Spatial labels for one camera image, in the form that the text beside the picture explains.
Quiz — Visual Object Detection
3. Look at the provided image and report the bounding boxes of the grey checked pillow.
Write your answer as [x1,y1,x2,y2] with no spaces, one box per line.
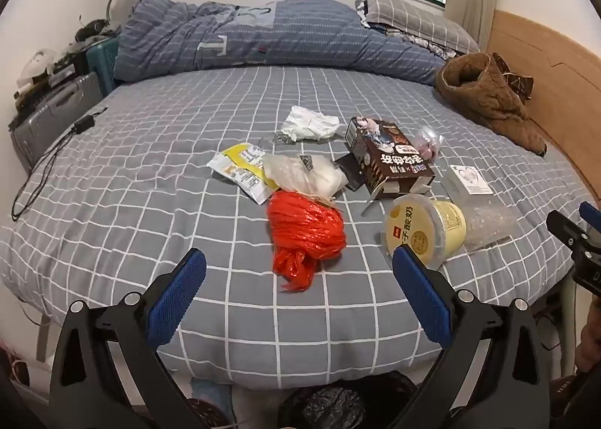
[364,0,480,56]

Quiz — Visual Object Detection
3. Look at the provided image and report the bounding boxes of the orange plastic bag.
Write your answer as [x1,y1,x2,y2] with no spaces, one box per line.
[267,189,347,293]

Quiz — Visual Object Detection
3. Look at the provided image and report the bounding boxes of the small white box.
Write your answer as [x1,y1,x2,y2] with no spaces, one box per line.
[444,165,494,196]

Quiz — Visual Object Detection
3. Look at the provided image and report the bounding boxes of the white tissue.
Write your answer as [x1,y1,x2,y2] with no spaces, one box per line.
[281,105,340,143]

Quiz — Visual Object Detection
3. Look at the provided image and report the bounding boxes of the black trash bag bin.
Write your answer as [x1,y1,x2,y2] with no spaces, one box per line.
[277,370,418,429]

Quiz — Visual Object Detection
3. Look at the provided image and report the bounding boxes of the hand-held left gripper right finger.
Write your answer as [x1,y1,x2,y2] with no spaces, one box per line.
[392,245,552,429]

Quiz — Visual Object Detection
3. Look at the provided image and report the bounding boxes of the yellow yogurt cup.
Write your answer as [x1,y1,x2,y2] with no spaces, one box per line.
[382,193,468,270]

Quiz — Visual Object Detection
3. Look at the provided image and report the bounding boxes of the black packet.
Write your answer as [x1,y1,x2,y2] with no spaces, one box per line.
[332,153,367,191]

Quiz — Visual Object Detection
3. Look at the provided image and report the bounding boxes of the grey suitcase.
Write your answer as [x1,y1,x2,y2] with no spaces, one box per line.
[8,71,106,171]

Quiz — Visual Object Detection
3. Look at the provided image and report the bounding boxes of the person's right hand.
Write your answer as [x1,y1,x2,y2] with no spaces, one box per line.
[575,322,601,372]

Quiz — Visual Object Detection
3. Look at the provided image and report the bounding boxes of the brown milk carton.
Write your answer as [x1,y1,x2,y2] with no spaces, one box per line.
[345,116,436,201]

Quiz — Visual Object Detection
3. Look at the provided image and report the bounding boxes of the black cable with adapter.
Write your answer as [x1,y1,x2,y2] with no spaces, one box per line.
[12,105,110,221]

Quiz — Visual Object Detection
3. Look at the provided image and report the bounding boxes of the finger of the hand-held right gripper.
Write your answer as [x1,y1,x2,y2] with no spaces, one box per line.
[578,201,601,233]
[546,210,601,266]

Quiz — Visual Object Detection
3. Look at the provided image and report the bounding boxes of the wooden headboard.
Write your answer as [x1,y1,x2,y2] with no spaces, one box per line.
[486,9,601,204]

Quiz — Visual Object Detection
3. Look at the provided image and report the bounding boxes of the yellow white snack wrapper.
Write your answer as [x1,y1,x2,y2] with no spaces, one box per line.
[207,142,282,205]

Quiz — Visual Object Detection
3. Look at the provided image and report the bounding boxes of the white metal bed leg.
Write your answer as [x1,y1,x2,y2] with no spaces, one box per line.
[559,276,578,380]

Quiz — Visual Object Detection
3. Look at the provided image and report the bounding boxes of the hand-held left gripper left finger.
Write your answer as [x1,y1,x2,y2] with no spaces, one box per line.
[48,248,210,429]

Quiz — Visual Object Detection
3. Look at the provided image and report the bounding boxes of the blue striped quilt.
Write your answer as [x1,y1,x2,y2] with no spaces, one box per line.
[114,0,447,81]

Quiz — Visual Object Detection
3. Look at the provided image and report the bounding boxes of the grey checked bed sheet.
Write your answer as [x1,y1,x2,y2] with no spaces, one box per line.
[0,63,601,385]

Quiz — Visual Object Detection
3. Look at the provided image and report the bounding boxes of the black tangled cords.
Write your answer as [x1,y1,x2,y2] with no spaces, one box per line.
[75,18,120,42]

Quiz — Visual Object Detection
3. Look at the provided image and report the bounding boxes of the clear plastic bag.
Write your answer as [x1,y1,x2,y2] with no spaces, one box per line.
[262,153,350,199]

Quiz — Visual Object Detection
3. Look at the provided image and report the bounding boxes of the blue slipper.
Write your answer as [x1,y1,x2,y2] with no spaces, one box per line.
[190,377,236,429]

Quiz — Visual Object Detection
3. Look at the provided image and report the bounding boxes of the pink plastic bag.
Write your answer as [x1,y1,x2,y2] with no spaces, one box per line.
[415,125,444,161]

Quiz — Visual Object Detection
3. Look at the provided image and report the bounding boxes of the brown fleece jacket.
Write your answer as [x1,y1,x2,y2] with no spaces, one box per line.
[434,52,549,157]

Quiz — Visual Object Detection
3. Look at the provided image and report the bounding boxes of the teal plastic stool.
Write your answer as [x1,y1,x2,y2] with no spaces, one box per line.
[86,37,120,96]

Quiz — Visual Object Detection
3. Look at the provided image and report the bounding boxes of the white round object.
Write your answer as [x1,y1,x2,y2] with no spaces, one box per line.
[16,48,59,87]

